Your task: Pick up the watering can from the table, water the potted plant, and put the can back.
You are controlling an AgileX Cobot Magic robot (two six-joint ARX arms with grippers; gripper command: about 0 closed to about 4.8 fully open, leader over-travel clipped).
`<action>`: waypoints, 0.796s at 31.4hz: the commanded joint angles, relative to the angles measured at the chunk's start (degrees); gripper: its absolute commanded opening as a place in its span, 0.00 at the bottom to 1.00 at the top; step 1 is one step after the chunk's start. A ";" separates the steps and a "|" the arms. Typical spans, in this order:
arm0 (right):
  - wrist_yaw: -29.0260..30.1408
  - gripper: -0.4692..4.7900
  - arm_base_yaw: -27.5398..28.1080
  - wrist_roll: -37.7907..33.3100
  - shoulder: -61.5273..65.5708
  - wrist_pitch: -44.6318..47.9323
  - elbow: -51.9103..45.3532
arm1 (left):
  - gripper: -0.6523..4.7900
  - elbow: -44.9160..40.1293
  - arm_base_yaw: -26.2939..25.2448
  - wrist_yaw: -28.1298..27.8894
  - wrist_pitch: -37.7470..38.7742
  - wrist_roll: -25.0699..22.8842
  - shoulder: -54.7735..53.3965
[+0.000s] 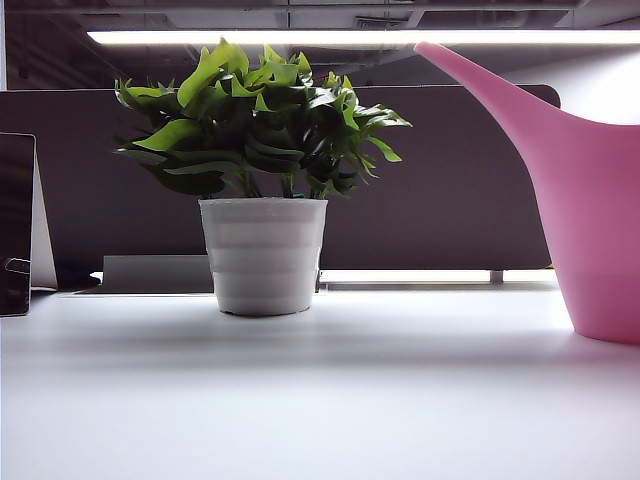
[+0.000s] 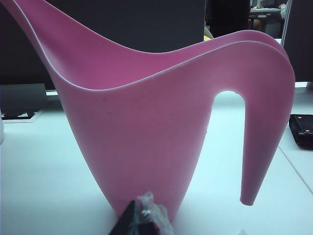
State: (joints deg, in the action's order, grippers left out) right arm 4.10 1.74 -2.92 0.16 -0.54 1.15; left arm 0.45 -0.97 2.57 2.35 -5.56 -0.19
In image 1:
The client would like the white ribbed plant pot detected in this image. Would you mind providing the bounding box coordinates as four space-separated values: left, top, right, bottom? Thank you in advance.
198 197 330 317

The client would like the long ceiling light strip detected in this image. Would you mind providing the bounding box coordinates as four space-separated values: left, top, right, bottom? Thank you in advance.
86 29 640 47

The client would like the green leafy plant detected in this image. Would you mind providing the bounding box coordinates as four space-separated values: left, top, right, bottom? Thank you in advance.
111 37 414 200

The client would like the black monitor with white frame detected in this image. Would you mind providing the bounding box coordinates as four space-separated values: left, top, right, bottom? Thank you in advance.
0 132 59 318

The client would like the dark grey desk partition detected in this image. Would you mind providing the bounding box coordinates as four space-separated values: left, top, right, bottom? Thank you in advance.
0 83 560 290

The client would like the pink plastic watering can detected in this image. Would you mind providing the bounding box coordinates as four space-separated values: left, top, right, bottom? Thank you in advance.
413 41 640 345

